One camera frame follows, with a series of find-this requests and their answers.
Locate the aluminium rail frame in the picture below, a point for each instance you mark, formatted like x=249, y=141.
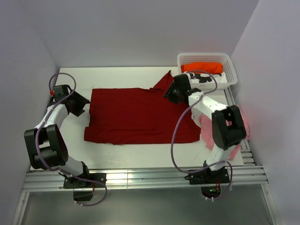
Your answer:
x=142, y=166

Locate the white black printed t shirt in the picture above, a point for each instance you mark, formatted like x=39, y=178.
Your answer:
x=205, y=78

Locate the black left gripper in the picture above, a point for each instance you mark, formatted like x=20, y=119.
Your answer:
x=81, y=101

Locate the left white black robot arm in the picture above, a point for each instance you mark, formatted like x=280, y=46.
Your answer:
x=45, y=145

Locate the white plastic basket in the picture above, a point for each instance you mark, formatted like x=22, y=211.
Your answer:
x=224, y=59

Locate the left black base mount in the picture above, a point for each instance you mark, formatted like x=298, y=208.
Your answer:
x=83, y=191

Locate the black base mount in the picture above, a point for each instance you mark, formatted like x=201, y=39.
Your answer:
x=214, y=184
x=83, y=191

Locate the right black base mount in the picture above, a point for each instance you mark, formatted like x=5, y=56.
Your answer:
x=214, y=184

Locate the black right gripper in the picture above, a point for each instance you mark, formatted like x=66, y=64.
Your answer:
x=169, y=94

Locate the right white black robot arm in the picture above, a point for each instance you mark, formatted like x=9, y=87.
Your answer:
x=228, y=128

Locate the rolled orange t shirt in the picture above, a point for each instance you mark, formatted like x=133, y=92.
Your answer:
x=210, y=67

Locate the pink t shirt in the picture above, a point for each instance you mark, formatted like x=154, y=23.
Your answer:
x=206, y=134

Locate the dark red t shirt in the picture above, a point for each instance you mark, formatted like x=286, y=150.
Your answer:
x=133, y=115

